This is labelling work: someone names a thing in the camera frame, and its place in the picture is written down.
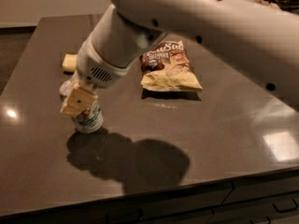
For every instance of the yellow sponge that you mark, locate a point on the yellow sponge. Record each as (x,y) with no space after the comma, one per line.
(70,63)

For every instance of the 7up soda can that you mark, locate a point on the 7up soda can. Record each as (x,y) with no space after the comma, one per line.
(89,120)

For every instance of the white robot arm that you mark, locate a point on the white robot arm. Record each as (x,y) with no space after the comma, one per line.
(260,42)

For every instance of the black drawer handle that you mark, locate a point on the black drawer handle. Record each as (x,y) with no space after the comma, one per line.
(286,206)

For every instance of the brown chip bag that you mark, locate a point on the brown chip bag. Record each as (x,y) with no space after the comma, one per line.
(167,68)

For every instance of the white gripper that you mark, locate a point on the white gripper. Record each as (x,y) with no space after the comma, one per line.
(93,68)

